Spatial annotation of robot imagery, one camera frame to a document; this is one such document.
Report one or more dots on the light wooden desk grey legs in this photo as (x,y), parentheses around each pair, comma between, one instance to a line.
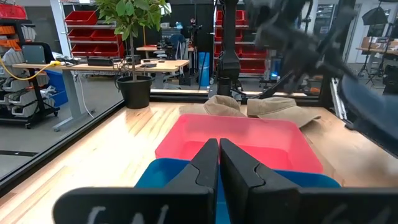
(161,66)

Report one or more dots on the grey panel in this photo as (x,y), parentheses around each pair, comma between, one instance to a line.
(33,54)

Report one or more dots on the navy blue hat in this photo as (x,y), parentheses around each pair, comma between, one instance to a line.
(373,105)

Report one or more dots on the small green leafy tree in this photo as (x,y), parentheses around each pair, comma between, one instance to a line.
(133,15)

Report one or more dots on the aluminium frame rail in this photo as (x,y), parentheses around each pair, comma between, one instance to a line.
(335,93)

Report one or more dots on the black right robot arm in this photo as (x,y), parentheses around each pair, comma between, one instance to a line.
(230,46)

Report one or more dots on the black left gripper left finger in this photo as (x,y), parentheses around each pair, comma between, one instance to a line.
(192,199)

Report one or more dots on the blue office chair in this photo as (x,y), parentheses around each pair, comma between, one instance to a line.
(178,42)

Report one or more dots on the black plant pot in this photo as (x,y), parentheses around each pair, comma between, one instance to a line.
(135,93)

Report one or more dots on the flat black box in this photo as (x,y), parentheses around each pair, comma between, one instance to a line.
(99,61)

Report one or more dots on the blue plastic bin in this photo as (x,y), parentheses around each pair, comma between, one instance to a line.
(161,174)

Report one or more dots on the black studio softbox light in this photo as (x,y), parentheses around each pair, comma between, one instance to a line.
(374,15)

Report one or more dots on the black cart with parts bins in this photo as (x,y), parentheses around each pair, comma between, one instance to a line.
(38,99)

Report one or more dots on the blue cylinder barrel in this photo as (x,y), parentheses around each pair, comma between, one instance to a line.
(204,68)

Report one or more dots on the pink translucent plastic bin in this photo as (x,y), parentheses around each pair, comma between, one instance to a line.
(248,133)

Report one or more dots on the red storage bin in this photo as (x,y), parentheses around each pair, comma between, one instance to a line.
(81,18)
(107,50)
(79,35)
(252,66)
(82,49)
(253,51)
(104,35)

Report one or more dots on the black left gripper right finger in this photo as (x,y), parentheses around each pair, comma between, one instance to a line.
(248,193)

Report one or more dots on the small wooden desk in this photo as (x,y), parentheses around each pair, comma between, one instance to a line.
(149,48)

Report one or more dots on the blue plastic crate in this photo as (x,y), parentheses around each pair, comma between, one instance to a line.
(57,84)

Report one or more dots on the wooden table with cardboard boxes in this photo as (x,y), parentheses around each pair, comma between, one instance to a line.
(373,49)

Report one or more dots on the tan baseball cap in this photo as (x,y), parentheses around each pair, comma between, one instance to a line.
(222,105)
(280,109)

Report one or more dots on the metal shelf rack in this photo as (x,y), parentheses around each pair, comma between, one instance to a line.
(93,26)
(248,43)

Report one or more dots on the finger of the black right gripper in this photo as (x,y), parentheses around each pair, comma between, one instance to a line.
(337,65)

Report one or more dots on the large red bin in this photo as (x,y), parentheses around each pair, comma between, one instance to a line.
(12,12)

